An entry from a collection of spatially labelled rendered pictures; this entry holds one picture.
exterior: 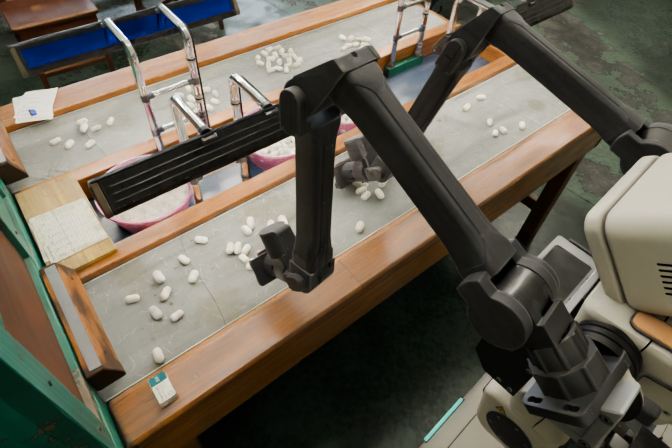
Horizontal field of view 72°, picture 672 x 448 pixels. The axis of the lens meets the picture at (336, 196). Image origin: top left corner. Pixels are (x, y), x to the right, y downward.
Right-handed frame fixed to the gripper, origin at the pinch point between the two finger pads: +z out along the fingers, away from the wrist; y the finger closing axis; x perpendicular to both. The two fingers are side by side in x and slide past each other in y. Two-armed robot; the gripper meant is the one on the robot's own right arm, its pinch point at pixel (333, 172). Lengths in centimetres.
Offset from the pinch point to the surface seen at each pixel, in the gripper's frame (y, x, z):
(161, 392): 68, 17, -25
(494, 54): -104, -9, 15
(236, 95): 22.7, -30.9, -10.4
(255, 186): 22.4, -6.1, 5.4
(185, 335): 59, 14, -14
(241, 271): 40.0, 9.3, -8.5
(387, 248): 7.0, 19.2, -24.2
